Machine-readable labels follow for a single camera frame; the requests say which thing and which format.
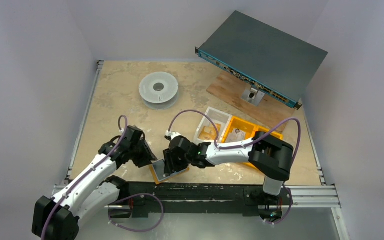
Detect yellow plastic bin middle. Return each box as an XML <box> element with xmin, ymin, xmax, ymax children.
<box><xmin>221</xmin><ymin>116</ymin><xmax>257</xmax><ymax>143</ymax></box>

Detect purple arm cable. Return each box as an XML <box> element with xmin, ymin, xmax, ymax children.
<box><xmin>167</xmin><ymin>109</ymin><xmax>302</xmax><ymax>167</ymax></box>
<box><xmin>40</xmin><ymin>114</ymin><xmax>129</xmax><ymax>240</ymax></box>

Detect blue grey network switch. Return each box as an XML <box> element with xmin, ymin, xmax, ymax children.
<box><xmin>195</xmin><ymin>10</ymin><xmax>328</xmax><ymax>110</ymax></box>

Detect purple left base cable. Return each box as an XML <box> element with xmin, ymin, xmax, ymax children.
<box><xmin>107</xmin><ymin>192</ymin><xmax>165</xmax><ymax>233</ymax></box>

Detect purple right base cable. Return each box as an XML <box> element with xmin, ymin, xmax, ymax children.
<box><xmin>263</xmin><ymin>185</ymin><xmax>296</xmax><ymax>226</ymax></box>

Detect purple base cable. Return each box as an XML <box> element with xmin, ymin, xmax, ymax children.
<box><xmin>263</xmin><ymin>185</ymin><xmax>296</xmax><ymax>226</ymax></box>
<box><xmin>107</xmin><ymin>192</ymin><xmax>165</xmax><ymax>233</ymax></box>

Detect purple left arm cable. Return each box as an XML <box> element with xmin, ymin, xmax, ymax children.
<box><xmin>40</xmin><ymin>114</ymin><xmax>129</xmax><ymax>240</ymax></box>

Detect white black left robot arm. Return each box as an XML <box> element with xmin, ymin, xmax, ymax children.
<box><xmin>31</xmin><ymin>125</ymin><xmax>157</xmax><ymax>240</ymax></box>

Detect yellow leather card holder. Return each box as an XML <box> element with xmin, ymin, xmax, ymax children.
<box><xmin>149</xmin><ymin>159</ymin><xmax>190</xmax><ymax>185</ymax></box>

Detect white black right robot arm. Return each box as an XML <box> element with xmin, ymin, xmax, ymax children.
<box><xmin>163</xmin><ymin>131</ymin><xmax>295</xmax><ymax>204</ymax></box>

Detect yellow plastic bin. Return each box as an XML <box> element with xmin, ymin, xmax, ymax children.
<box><xmin>221</xmin><ymin>116</ymin><xmax>257</xmax><ymax>143</ymax></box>
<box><xmin>242</xmin><ymin>125</ymin><xmax>284</xmax><ymax>170</ymax></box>

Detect white card in bin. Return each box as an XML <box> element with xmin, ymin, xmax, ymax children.
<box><xmin>225</xmin><ymin>128</ymin><xmax>247</xmax><ymax>143</ymax></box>

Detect brown wooden board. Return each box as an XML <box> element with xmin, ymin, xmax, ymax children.
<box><xmin>206</xmin><ymin>71</ymin><xmax>295</xmax><ymax>128</ymax></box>

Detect gold credit cards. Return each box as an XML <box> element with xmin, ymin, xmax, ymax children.
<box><xmin>198</xmin><ymin>125</ymin><xmax>217</xmax><ymax>141</ymax></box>

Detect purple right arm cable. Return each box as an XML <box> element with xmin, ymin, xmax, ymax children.
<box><xmin>167</xmin><ymin>109</ymin><xmax>302</xmax><ymax>167</ymax></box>

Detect white plastic bin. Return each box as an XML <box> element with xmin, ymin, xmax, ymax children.
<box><xmin>193</xmin><ymin>107</ymin><xmax>232</xmax><ymax>144</ymax></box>

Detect yellow plastic bin right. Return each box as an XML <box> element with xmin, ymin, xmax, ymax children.
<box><xmin>242</xmin><ymin>125</ymin><xmax>284</xmax><ymax>170</ymax></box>

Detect grey metal stand bracket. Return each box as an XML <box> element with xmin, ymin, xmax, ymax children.
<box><xmin>241</xmin><ymin>85</ymin><xmax>266</xmax><ymax>106</ymax></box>

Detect white filament spool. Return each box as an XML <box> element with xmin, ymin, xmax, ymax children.
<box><xmin>138</xmin><ymin>71</ymin><xmax>179</xmax><ymax>110</ymax></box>

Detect aluminium frame rail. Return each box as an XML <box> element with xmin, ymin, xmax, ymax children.
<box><xmin>52</xmin><ymin>60</ymin><xmax>105</xmax><ymax>194</ymax></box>

